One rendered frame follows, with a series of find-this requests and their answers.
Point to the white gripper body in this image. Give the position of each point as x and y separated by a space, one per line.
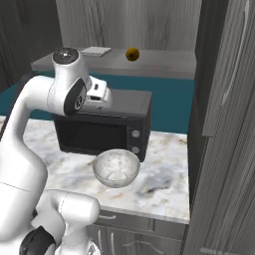
103 101

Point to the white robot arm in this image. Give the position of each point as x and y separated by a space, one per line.
26 172

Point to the yellow lemon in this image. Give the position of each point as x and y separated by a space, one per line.
132 54

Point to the clear glass bowl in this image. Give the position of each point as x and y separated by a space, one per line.
116 167

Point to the dark grey cabinet door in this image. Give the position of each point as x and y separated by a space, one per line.
30 30

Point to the grey wood cabinet door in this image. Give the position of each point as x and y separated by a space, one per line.
229 113

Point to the grey base cabinet door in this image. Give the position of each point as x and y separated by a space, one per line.
142 245
94 239

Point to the grey tall cabinet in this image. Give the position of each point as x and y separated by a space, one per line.
219 199

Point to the black microwave oven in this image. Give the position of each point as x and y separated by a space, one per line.
99 136

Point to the flat grey square board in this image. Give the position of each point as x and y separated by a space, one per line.
96 51

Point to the grey drawer front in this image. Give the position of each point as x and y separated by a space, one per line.
142 224

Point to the grey wood wall cabinet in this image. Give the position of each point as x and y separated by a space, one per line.
159 63

